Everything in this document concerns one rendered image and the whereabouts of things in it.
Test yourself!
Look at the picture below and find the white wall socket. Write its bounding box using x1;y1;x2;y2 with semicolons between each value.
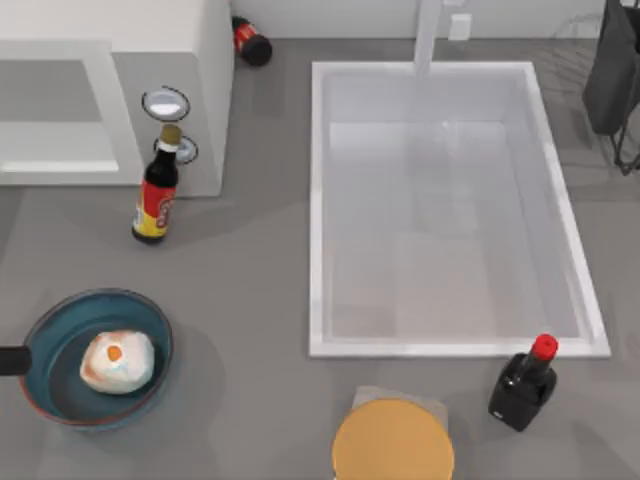
449;13;472;41

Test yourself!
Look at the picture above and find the round orange board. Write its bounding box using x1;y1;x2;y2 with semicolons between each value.
331;397;456;480

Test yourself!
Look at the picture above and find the white fried egg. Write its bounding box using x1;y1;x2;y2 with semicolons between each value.
79;330;156;396

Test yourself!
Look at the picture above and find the teal frying pan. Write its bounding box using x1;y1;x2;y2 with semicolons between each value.
0;287;175;431

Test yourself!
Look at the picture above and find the large microwave knob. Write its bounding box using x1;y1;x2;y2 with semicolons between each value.
141;86;192;122

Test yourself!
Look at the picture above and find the dark bottle with red label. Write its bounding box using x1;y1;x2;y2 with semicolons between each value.
231;15;274;67

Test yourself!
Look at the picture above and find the black stand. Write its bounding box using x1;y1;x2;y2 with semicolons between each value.
581;0;640;175

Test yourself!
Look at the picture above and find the small microwave knob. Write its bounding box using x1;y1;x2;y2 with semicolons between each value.
153;134;199;165

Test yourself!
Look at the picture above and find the pale microwave oven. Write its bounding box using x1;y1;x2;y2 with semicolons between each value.
0;0;236;199

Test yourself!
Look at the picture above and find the tall white tap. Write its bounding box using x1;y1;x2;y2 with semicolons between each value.
412;0;443;76

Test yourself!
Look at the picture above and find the black bottle with red cap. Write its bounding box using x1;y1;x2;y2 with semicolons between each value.
487;333;560;433

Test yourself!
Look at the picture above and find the dark bottle with yellow label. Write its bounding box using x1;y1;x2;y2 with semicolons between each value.
131;123;183;246

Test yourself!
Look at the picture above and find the white sink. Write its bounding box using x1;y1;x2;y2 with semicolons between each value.
308;60;612;359

